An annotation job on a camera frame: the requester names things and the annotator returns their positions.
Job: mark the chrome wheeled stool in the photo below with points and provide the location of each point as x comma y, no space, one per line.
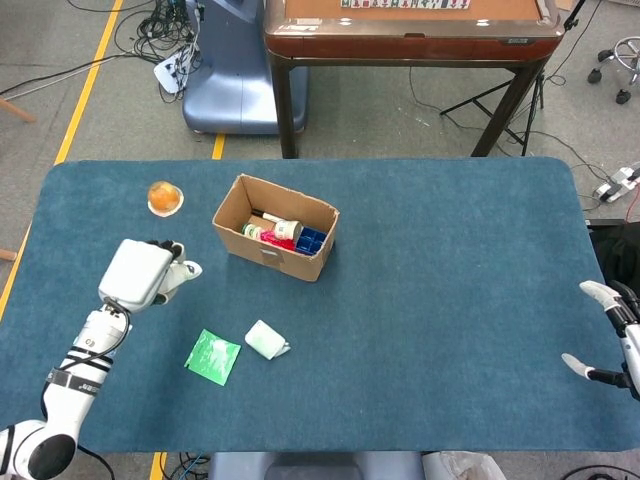
622,95

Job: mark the blue compartment box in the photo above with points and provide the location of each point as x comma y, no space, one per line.
310,242

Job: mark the brown mahjong table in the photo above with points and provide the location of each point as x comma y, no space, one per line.
400,45

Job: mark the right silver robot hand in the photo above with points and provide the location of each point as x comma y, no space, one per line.
631,350

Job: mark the green snack packet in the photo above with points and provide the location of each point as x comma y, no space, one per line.
212,357

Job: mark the orange jelly cup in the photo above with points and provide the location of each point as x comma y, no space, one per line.
164,197

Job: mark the pale green packet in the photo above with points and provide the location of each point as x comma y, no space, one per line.
262,340

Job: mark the clear plastic bag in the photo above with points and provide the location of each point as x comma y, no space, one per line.
465,467

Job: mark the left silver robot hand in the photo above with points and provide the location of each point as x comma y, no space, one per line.
132,272

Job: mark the brown cardboard box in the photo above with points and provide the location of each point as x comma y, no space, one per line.
240,240

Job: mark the black chair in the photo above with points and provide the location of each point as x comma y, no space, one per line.
620,255

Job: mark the face-up mahjong tile row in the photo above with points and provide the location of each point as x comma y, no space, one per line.
400,4

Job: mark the black tripod stand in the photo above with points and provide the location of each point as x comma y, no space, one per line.
474,99

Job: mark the black white marker pen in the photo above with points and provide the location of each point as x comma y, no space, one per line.
270,216

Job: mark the green tape roll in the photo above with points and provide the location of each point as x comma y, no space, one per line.
252,231

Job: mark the wooden furniture leg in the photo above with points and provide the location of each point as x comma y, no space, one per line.
17,112
7,255

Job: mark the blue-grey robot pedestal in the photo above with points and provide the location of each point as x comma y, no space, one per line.
235,90

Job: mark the small white green bottle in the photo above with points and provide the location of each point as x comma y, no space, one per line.
287,230

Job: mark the blue felt table cover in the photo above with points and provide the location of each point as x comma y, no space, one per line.
450,225

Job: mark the grey-blue robot torso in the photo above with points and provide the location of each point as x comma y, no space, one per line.
310,467

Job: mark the white power strip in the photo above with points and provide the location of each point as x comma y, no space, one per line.
617,182
167,75

